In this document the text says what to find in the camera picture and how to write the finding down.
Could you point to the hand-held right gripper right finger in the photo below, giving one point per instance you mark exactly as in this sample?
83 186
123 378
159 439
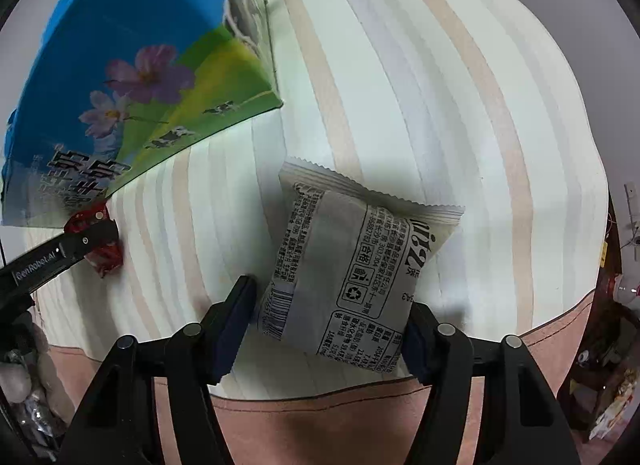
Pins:
415 345

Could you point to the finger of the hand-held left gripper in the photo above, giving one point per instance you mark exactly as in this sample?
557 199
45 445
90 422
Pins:
65 254

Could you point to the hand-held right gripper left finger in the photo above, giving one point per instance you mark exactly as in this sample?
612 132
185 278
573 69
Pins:
234 332

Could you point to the small red snack packet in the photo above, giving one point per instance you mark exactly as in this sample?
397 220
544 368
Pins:
107 256

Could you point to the white grey snack packet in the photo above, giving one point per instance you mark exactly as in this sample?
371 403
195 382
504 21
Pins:
350 270

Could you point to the blue green cardboard box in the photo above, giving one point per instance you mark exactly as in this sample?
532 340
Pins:
125 70

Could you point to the grey crumpled cloth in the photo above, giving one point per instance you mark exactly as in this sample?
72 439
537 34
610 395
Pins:
20 380

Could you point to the dark cluttered furniture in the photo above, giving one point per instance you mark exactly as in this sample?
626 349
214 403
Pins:
590 345

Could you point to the striped blanket with pink border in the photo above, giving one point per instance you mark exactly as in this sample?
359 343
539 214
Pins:
425 95

